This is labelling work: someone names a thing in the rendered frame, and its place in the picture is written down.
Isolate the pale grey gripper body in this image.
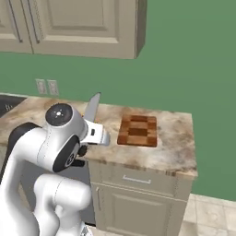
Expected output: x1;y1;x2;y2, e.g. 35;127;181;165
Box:
97;124;112;148

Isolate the brown wooden cutting board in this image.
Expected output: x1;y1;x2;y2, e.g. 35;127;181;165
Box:
116;114;159;148

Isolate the beige drawer front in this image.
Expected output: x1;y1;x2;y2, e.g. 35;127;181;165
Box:
89;161;180;201

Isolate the grey dishwasher front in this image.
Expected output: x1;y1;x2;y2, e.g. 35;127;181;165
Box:
18;159;97;226

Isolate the beige base cupboard door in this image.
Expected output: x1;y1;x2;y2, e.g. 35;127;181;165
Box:
91;182;187;236

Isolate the black hob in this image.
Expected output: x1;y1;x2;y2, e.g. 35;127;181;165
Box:
0;94;28;119

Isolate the silver drawer handle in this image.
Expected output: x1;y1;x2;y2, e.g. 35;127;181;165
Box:
122;174;152;185

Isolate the silver base cupboard handle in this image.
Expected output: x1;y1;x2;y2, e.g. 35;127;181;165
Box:
95;186;102;212

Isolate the white wall socket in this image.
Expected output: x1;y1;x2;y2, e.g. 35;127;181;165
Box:
46;79;60;97
35;78;48;95

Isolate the wide beige wall cupboard door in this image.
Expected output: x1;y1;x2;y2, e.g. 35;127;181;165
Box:
23;0;138;60

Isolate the dark wall cupboard handle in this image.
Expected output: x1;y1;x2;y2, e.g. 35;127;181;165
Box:
7;0;24;43
27;0;41;44

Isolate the narrow beige wall cupboard door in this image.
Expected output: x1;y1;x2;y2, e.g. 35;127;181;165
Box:
0;0;34;54

